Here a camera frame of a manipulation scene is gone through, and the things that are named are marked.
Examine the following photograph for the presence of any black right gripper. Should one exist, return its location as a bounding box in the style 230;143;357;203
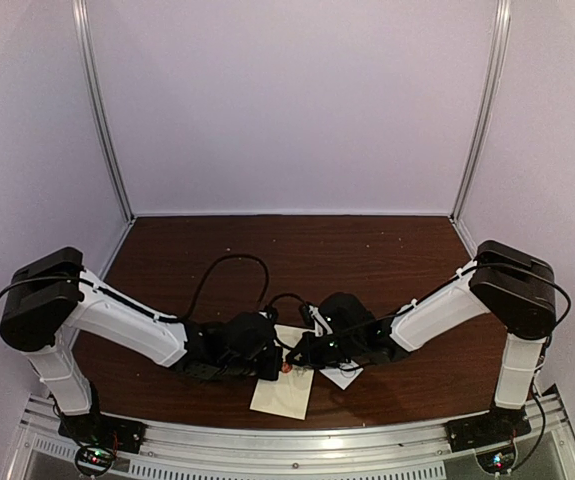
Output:
287;332;363;371

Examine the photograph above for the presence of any cream envelope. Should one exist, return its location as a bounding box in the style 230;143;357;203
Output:
250;325;314;420

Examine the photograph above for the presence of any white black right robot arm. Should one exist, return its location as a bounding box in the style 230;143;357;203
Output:
286;240;572;442

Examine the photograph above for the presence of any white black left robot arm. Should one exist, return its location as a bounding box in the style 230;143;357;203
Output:
0;247;283;444

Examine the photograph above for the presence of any white sticker sheet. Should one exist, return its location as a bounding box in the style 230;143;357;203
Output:
320;367;363;390

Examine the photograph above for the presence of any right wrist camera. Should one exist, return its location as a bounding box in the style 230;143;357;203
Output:
298;303;332;337

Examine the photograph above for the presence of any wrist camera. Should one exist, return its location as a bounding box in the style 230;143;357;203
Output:
260;306;279;324
298;303;332;337

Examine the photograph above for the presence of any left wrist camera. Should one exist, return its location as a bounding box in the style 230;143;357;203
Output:
260;306;279;324

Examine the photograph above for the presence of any aluminium front rail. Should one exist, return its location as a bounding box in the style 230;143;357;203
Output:
2;394;575;479

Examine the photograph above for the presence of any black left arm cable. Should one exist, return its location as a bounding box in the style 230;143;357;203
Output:
176;254;271;321

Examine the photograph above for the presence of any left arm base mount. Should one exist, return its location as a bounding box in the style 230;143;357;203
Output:
53;403;146;478

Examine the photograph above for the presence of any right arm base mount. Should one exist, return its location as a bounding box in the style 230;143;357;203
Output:
445;395;532;476

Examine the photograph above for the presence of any aluminium frame post rear right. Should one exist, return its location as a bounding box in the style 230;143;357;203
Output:
450;0;512;224

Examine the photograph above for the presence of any aluminium frame post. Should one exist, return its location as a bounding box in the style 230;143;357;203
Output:
450;0;512;224
72;0;136;224

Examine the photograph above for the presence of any aluminium frame post rear left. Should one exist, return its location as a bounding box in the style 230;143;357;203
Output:
72;0;136;224

